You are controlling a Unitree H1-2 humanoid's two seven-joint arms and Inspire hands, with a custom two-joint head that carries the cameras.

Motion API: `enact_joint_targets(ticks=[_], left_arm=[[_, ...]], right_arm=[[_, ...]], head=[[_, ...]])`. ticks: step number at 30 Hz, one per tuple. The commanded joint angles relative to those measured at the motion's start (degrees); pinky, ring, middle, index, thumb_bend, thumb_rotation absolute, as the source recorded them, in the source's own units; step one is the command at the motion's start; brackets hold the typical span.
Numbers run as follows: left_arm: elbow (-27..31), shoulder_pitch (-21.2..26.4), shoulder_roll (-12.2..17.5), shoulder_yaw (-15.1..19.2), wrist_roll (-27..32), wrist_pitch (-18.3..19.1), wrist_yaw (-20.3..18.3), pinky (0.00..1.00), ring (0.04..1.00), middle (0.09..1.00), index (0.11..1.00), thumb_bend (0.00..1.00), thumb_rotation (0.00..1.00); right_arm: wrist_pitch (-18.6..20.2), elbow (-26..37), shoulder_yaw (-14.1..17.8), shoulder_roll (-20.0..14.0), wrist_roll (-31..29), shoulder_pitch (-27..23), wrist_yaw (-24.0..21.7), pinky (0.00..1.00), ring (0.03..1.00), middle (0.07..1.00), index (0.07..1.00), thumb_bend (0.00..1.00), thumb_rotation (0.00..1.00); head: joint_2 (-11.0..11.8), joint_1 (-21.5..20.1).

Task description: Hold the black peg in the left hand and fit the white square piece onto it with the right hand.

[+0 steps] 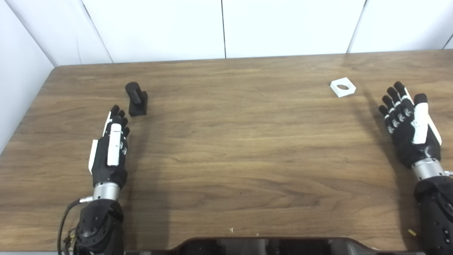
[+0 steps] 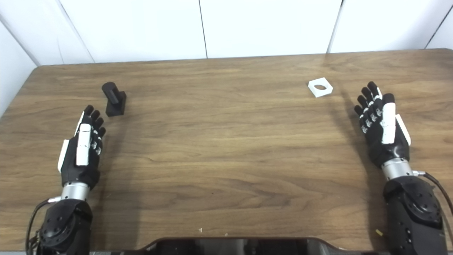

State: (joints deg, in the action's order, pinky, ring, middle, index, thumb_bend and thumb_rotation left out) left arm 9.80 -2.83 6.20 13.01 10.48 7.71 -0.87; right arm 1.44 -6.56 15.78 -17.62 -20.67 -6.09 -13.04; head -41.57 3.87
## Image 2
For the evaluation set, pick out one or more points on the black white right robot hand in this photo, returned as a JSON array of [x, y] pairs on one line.
[[387, 127]]

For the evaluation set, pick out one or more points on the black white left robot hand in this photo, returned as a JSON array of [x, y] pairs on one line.
[[83, 148]]

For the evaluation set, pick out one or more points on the black peg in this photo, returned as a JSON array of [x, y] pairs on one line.
[[115, 102]]

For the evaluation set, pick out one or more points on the white square piece with hole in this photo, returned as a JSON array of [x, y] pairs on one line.
[[324, 92]]

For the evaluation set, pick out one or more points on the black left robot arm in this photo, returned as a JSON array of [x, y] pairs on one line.
[[65, 226]]

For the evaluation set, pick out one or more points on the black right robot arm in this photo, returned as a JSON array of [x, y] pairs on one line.
[[414, 216]]

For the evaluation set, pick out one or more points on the small yellow scrap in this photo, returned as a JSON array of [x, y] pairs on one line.
[[379, 232]]

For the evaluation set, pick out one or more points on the black robot torso edge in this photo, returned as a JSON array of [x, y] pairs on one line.
[[240, 247]]

